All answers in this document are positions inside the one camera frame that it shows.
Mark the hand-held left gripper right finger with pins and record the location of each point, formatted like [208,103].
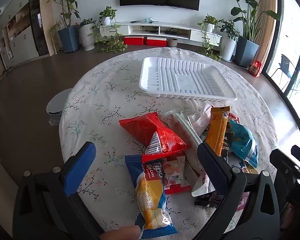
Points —
[212,170]

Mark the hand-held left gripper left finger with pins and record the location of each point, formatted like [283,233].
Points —
[80,170]

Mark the small red white packet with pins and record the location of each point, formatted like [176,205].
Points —
[176,172]

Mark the teal snack packet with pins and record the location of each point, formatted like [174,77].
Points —
[242,140]

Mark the pink snack packet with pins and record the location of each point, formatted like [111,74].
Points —
[242,201]

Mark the white snack packet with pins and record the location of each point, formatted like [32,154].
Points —
[175,122]

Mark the blue roll cake packet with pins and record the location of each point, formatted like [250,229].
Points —
[150,200]

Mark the white plastic tray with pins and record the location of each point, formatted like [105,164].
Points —
[185,80]

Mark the green red small packet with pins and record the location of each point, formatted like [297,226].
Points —
[205,131]

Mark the long orange snack packet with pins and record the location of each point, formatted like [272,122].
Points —
[216,130]

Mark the pink white wrapper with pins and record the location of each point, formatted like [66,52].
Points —
[198,118]

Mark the red patterned snack packet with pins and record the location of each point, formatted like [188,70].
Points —
[233,117]

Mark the white round stool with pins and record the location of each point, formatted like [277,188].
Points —
[57,102]

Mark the floral white tablecloth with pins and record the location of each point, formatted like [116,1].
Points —
[102,92]

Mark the balcony chair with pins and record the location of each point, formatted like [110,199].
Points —
[288,65]

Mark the red gift bag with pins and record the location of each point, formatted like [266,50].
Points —
[256,68]

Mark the large-leaf plant in grey-blue pot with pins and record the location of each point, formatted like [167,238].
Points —
[246,52]

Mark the bushy plant in white pot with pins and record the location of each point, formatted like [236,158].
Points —
[227,48]

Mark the potted tree in blue pot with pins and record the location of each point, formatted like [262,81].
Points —
[68,38]

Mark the plant in white ribbed pot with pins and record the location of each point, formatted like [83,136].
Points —
[87,37]

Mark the small grey pot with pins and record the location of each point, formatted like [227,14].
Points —
[172,43]

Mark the white television cabinet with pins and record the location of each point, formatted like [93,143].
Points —
[195,33]

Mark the red storage box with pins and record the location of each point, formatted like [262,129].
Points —
[133,40]
[156,41]

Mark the trailing vine in white pot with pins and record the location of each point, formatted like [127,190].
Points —
[210,27]

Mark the black set-top box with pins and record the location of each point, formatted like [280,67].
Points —
[170,32]

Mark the beige curtain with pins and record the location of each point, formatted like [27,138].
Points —
[267,5]

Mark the trailing pothos in white pot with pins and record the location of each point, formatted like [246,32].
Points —
[106,20]

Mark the white wall cabinet unit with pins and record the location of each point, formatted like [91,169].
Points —
[22,37]

